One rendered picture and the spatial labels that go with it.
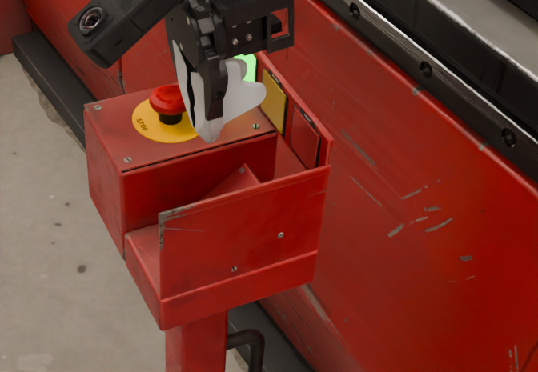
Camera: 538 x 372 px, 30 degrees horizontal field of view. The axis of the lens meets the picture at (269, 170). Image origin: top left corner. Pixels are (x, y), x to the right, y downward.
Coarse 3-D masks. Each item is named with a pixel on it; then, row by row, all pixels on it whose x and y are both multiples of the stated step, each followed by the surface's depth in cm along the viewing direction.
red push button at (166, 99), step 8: (160, 88) 94; (168, 88) 94; (176, 88) 94; (152, 96) 93; (160, 96) 93; (168, 96) 93; (176, 96) 93; (152, 104) 93; (160, 104) 92; (168, 104) 92; (176, 104) 92; (184, 104) 93; (160, 112) 92; (168, 112) 92; (176, 112) 92; (160, 120) 94; (168, 120) 94; (176, 120) 94
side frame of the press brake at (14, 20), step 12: (0, 0) 224; (12, 0) 225; (0, 12) 225; (12, 12) 227; (24, 12) 229; (0, 24) 227; (12, 24) 229; (24, 24) 231; (0, 36) 229; (12, 36) 231; (0, 48) 231; (12, 48) 233
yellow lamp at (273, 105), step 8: (264, 72) 93; (264, 80) 93; (272, 80) 92; (272, 88) 92; (272, 96) 93; (280, 96) 91; (264, 104) 95; (272, 104) 93; (280, 104) 91; (264, 112) 95; (272, 112) 94; (280, 112) 92; (272, 120) 94; (280, 120) 92; (280, 128) 93
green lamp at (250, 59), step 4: (236, 56) 98; (240, 56) 97; (244, 56) 96; (248, 56) 95; (252, 56) 95; (244, 60) 97; (248, 60) 96; (252, 60) 95; (248, 64) 96; (252, 64) 95; (248, 68) 96; (252, 68) 95; (248, 72) 96; (252, 72) 95; (248, 76) 97; (252, 76) 96; (244, 80) 98; (248, 80) 97; (252, 80) 96
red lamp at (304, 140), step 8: (296, 112) 89; (296, 120) 89; (304, 120) 88; (296, 128) 90; (304, 128) 88; (296, 136) 90; (304, 136) 88; (312, 136) 87; (296, 144) 90; (304, 144) 89; (312, 144) 87; (296, 152) 91; (304, 152) 89; (312, 152) 88; (304, 160) 90; (312, 160) 88; (312, 168) 89
